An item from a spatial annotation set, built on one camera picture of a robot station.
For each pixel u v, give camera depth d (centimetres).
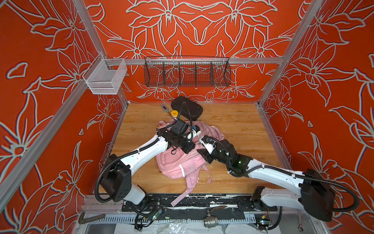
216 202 74
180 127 63
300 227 67
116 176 41
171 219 70
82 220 68
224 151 57
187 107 115
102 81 87
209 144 66
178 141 64
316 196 41
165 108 114
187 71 98
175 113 110
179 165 79
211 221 66
